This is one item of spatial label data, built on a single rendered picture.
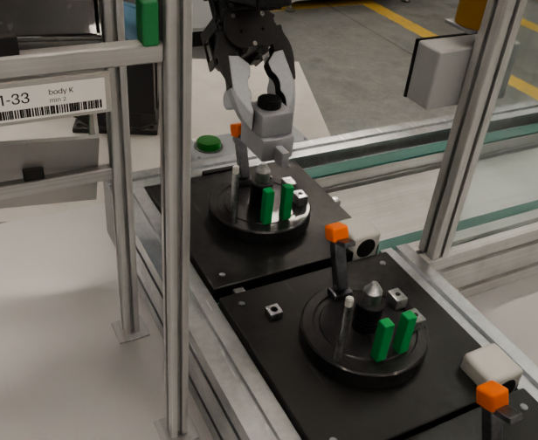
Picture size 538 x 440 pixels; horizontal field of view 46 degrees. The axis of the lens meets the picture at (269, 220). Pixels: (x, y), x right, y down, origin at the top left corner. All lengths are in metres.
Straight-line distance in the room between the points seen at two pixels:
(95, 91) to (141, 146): 0.80
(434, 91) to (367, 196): 0.34
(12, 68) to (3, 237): 0.62
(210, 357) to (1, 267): 0.41
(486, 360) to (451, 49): 0.34
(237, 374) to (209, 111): 0.82
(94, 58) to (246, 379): 0.37
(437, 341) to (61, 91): 0.49
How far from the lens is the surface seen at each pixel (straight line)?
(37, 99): 0.46
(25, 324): 0.90
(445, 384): 0.71
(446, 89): 0.77
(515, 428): 0.70
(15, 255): 1.01
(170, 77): 0.48
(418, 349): 0.70
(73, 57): 0.46
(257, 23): 0.83
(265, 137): 0.79
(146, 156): 1.23
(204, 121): 1.36
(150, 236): 0.86
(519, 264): 1.03
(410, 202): 1.07
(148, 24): 0.46
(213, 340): 0.72
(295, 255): 0.82
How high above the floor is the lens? 1.48
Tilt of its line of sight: 35 degrees down
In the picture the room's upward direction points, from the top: 6 degrees clockwise
